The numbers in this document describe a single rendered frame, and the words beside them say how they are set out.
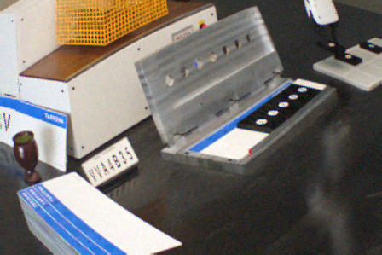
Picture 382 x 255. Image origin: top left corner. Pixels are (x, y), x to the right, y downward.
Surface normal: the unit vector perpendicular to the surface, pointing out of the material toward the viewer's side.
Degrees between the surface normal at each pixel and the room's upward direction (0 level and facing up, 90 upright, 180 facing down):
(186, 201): 0
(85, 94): 90
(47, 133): 69
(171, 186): 0
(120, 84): 90
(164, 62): 74
